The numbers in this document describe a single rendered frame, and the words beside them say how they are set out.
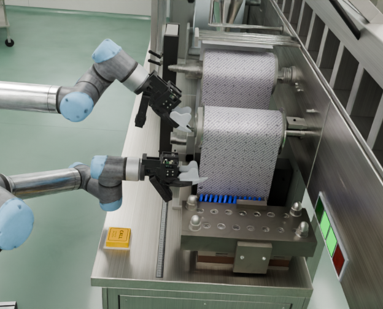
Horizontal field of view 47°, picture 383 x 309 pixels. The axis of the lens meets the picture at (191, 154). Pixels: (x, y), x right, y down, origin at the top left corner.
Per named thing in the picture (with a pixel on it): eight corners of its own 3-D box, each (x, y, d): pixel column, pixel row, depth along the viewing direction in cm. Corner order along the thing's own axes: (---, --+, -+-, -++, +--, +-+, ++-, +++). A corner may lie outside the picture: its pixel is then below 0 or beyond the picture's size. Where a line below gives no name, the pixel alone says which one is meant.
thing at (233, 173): (196, 195, 145) (201, 147, 135) (267, 199, 146) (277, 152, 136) (196, 195, 145) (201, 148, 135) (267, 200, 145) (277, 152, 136)
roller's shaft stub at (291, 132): (278, 133, 142) (280, 121, 139) (299, 135, 142) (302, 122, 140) (280, 140, 138) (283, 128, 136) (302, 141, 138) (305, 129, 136)
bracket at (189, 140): (170, 200, 161) (175, 127, 145) (188, 201, 161) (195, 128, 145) (170, 209, 157) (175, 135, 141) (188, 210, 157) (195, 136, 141)
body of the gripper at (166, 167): (180, 165, 134) (140, 163, 133) (178, 188, 138) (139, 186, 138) (180, 152, 140) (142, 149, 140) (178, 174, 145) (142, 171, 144)
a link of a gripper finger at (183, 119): (201, 126, 131) (178, 106, 128) (187, 138, 133) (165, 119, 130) (201, 122, 134) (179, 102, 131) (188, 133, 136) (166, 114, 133)
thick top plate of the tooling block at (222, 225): (180, 214, 144) (181, 200, 141) (302, 221, 146) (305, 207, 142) (179, 249, 131) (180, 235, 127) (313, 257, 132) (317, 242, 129)
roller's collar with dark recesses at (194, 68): (185, 73, 158) (186, 56, 155) (201, 75, 159) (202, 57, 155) (184, 80, 153) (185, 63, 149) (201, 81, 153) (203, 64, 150)
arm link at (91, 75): (63, 96, 123) (86, 71, 119) (76, 81, 133) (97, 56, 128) (85, 114, 126) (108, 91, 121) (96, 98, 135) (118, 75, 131)
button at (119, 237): (109, 232, 145) (108, 226, 143) (131, 233, 145) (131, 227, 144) (105, 247, 139) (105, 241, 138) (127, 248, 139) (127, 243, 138)
